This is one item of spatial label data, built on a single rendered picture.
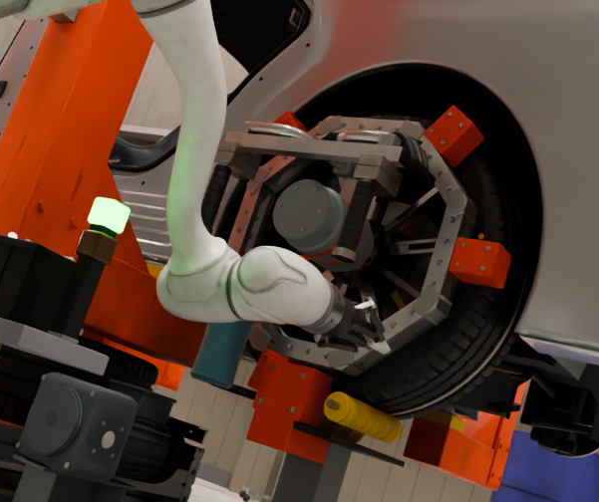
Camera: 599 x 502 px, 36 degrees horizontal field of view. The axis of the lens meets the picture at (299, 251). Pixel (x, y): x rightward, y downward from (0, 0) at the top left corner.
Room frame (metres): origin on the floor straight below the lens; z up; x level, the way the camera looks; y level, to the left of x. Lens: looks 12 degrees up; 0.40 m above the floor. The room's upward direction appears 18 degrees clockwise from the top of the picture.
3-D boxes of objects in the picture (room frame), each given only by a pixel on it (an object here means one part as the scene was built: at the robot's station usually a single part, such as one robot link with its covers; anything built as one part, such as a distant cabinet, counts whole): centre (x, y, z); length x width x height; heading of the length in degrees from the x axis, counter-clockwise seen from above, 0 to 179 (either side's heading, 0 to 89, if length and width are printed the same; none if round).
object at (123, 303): (2.16, 0.36, 0.69); 0.52 x 0.17 x 0.35; 144
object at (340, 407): (1.90, -0.23, 0.51); 0.29 x 0.06 x 0.06; 144
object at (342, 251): (1.60, -0.08, 0.83); 0.04 x 0.04 x 0.16
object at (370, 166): (1.63, -0.10, 0.93); 0.09 x 0.05 x 0.05; 144
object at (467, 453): (3.83, -0.85, 0.69); 0.52 x 0.17 x 0.35; 144
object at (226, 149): (1.83, 0.18, 0.93); 0.09 x 0.05 x 0.05; 144
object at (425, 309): (1.89, -0.08, 0.85); 0.54 x 0.07 x 0.54; 54
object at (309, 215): (1.83, -0.04, 0.85); 0.21 x 0.14 x 0.14; 144
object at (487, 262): (1.71, -0.34, 0.85); 0.09 x 0.08 x 0.07; 54
